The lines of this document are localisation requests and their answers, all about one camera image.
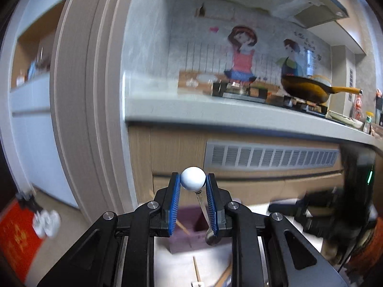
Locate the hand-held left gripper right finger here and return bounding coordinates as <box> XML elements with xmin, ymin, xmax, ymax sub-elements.
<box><xmin>206</xmin><ymin>173</ymin><xmax>349</xmax><ymax>287</ymax></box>

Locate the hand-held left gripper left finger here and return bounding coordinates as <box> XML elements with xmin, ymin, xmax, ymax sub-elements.
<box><xmin>37</xmin><ymin>172</ymin><xmax>181</xmax><ymax>287</ymax></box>

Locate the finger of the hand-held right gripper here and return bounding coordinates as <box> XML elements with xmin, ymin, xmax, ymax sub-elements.
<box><xmin>268</xmin><ymin>202</ymin><xmax>330</xmax><ymax>237</ymax></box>
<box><xmin>299</xmin><ymin>189</ymin><xmax>343</xmax><ymax>210</ymax></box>

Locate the purple utensil box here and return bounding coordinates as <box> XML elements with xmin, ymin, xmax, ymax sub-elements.
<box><xmin>169</xmin><ymin>205</ymin><xmax>211</xmax><ymax>253</ymax></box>

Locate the white ball-handled spoon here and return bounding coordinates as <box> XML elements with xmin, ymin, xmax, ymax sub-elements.
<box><xmin>180</xmin><ymin>166</ymin><xmax>220</xmax><ymax>246</ymax></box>

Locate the wooden spoon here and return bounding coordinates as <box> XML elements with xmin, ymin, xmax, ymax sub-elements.
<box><xmin>215</xmin><ymin>262</ymin><xmax>233</xmax><ymax>287</ymax></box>

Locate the grey vent grille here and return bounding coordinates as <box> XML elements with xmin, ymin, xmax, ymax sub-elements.
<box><xmin>204</xmin><ymin>140</ymin><xmax>342</xmax><ymax>171</ymax></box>

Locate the wooden kitchen cabinet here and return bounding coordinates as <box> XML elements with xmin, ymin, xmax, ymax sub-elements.
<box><xmin>128</xmin><ymin>126</ymin><xmax>348</xmax><ymax>226</ymax></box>

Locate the white table cloth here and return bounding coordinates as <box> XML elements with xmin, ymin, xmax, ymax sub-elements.
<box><xmin>154</xmin><ymin>239</ymin><xmax>234</xmax><ymax>287</ymax></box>

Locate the yellow-capped bottle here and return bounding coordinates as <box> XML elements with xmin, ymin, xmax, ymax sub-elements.
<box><xmin>363</xmin><ymin>111</ymin><xmax>375</xmax><ymax>134</ymax></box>

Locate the white tray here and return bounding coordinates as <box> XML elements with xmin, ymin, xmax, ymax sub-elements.
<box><xmin>327</xmin><ymin>110</ymin><xmax>363</xmax><ymax>127</ymax></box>

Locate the red seasoning packet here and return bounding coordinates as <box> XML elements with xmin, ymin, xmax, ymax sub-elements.
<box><xmin>354</xmin><ymin>94</ymin><xmax>364</xmax><ymax>121</ymax></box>

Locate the dark bottle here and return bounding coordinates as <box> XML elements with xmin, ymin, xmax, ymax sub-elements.
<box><xmin>375</xmin><ymin>89</ymin><xmax>383</xmax><ymax>127</ymax></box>

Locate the grey kitchen countertop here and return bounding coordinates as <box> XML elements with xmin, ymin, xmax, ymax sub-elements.
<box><xmin>124</xmin><ymin>72</ymin><xmax>383</xmax><ymax>154</ymax></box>

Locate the yellow frying pan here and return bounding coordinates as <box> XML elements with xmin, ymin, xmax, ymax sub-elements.
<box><xmin>281</xmin><ymin>75</ymin><xmax>364</xmax><ymax>106</ymax></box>

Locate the gas stove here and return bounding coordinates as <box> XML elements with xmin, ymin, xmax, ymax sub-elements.
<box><xmin>212</xmin><ymin>81</ymin><xmax>328</xmax><ymax>117</ymax></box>

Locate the pair of white shoes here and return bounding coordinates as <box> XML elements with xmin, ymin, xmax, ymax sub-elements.
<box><xmin>32</xmin><ymin>211</ymin><xmax>62</xmax><ymax>239</ymax></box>

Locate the red doormat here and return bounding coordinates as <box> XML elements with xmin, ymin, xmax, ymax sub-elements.
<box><xmin>0</xmin><ymin>200</ymin><xmax>42</xmax><ymax>284</ymax></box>

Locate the white storage cabinet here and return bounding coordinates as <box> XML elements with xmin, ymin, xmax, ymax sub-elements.
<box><xmin>0</xmin><ymin>0</ymin><xmax>82</xmax><ymax>210</ymax></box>

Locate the range hood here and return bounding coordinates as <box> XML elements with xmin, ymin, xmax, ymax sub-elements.
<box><xmin>196</xmin><ymin>0</ymin><xmax>350</xmax><ymax>27</ymax></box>

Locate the cartoon wall sticker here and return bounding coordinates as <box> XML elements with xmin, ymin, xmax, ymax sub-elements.
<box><xmin>169</xmin><ymin>25</ymin><xmax>332</xmax><ymax>96</ymax></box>

